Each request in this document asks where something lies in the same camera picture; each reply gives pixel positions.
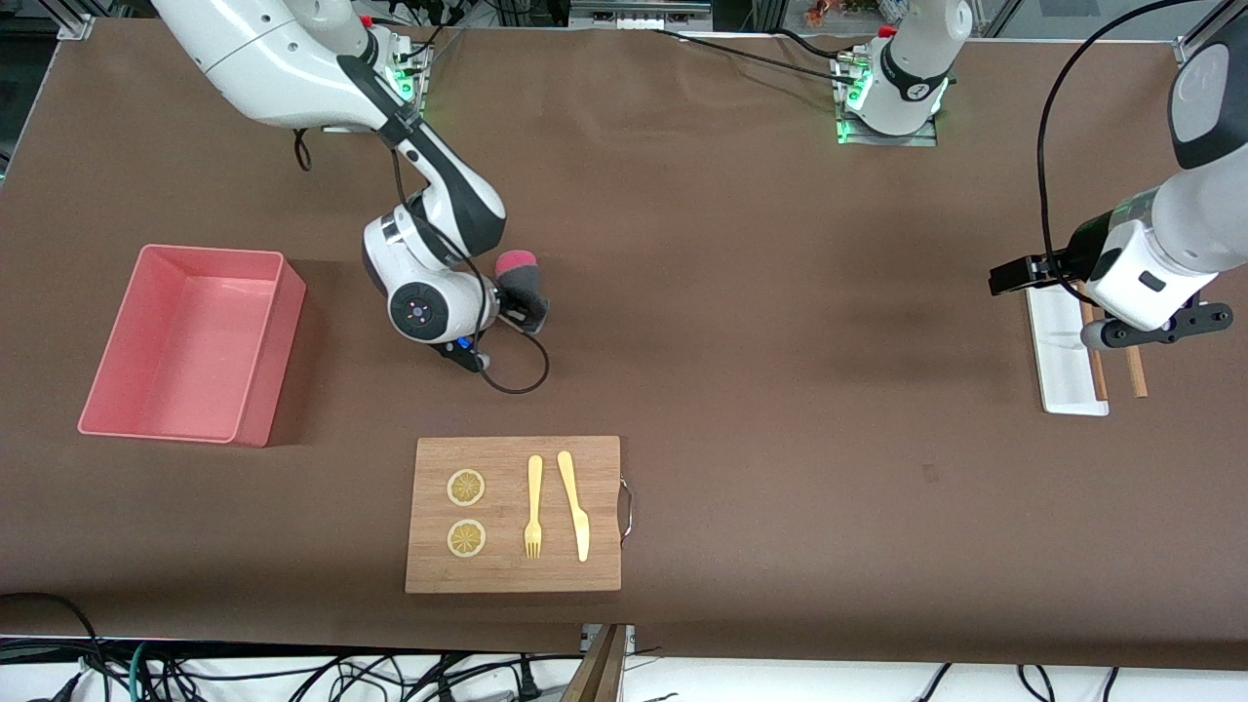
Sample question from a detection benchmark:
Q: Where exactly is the yellow plastic fork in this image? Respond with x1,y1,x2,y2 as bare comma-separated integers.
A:
524,455,544,560

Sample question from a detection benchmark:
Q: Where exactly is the wooden plank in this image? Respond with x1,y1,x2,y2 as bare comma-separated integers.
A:
561,624,630,702

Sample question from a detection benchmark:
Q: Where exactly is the white rack tray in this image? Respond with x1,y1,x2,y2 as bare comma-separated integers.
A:
1026,283,1112,418

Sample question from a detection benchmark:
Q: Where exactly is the bamboo cutting board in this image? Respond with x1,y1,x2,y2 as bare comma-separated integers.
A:
405,436,623,594

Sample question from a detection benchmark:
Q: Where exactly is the brown table cover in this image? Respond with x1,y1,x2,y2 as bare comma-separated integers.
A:
0,18,1248,671

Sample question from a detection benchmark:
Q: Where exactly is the pink and grey cloth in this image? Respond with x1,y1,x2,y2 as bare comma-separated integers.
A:
492,250,550,328

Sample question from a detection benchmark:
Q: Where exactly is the pink plastic bin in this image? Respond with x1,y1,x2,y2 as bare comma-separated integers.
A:
78,244,307,449

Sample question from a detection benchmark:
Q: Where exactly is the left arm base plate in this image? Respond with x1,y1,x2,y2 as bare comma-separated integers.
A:
834,49,939,147

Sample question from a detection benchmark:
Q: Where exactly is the yellow plastic knife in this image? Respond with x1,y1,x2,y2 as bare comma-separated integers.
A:
557,450,591,563

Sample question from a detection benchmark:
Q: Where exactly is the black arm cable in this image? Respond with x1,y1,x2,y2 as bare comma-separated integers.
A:
1036,0,1210,284
292,122,552,396

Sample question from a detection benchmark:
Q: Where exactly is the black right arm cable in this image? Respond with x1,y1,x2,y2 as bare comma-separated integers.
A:
292,122,552,396

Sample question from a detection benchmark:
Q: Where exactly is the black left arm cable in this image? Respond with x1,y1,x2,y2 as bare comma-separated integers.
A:
1036,0,1210,284

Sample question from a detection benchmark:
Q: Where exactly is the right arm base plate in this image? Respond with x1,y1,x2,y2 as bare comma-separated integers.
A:
322,39,432,135

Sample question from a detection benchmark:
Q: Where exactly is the black cable on table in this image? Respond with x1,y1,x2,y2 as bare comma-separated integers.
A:
643,27,864,87

